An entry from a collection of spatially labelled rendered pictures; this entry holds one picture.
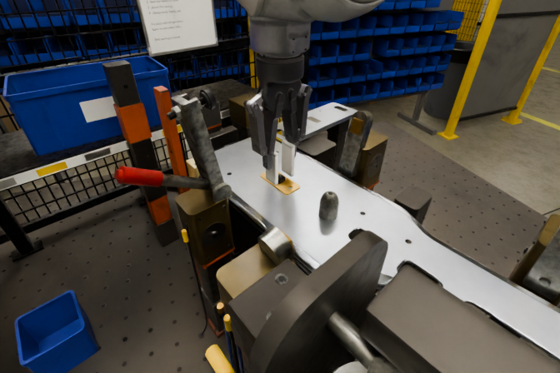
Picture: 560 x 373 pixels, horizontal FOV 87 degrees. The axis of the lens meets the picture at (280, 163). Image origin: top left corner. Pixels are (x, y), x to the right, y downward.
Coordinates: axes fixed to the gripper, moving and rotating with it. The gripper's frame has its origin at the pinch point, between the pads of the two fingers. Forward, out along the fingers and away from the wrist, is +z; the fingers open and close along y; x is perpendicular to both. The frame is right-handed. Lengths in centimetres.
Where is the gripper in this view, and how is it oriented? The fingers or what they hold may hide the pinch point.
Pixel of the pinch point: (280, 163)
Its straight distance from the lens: 56.0
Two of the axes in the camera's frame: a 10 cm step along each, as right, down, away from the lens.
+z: 0.0, 8.4, 5.5
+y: 7.5, -3.6, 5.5
